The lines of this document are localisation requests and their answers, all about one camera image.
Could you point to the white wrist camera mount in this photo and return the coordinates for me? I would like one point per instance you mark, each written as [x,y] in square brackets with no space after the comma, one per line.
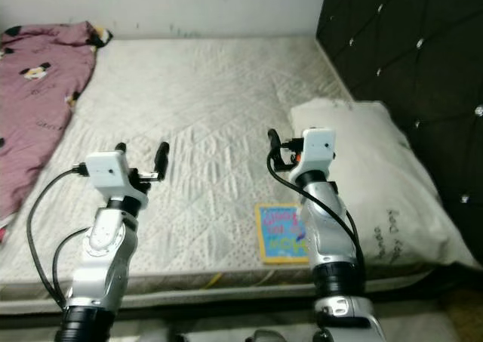
[318,147]
[112,174]

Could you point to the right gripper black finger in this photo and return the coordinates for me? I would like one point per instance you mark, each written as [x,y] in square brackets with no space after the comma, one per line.
[273,142]

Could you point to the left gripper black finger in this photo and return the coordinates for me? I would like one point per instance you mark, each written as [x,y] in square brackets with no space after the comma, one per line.
[121,147]
[162,159]

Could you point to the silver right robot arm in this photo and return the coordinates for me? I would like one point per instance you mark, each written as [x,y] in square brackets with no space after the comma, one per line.
[328,236]

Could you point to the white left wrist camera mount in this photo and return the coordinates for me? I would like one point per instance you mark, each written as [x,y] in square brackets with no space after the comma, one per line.
[112,174]

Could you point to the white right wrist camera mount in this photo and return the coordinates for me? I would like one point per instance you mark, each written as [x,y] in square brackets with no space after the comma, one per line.
[318,147]

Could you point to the beige quilted mattress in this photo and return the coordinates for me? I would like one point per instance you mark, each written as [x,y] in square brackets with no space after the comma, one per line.
[196,108]

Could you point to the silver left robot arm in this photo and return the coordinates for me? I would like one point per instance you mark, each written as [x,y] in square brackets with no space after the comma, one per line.
[102,266]

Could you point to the beige pillow with lettering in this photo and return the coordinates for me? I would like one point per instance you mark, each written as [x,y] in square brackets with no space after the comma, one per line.
[392,176]

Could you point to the colourful children's book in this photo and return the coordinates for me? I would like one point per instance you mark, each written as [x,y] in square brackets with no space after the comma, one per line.
[279,235]

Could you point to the dark tufted headboard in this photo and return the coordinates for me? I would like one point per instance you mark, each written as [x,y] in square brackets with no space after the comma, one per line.
[415,47]

